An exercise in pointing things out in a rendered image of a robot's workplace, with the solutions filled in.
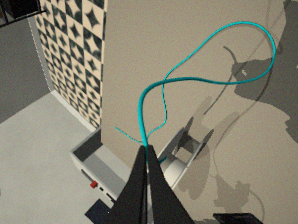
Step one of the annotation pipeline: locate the grey cable reel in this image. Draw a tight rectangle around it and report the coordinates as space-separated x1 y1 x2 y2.
157 127 204 190

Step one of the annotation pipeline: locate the teal cable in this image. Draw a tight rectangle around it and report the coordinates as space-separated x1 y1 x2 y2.
138 21 276 159

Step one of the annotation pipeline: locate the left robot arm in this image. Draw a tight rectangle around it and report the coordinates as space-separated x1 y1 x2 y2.
213 213 263 224

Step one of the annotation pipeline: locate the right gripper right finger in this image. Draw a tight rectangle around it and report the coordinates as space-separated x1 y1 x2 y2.
147 145 195 224

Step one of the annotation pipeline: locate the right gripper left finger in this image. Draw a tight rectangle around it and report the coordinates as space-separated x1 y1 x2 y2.
102 145 148 224

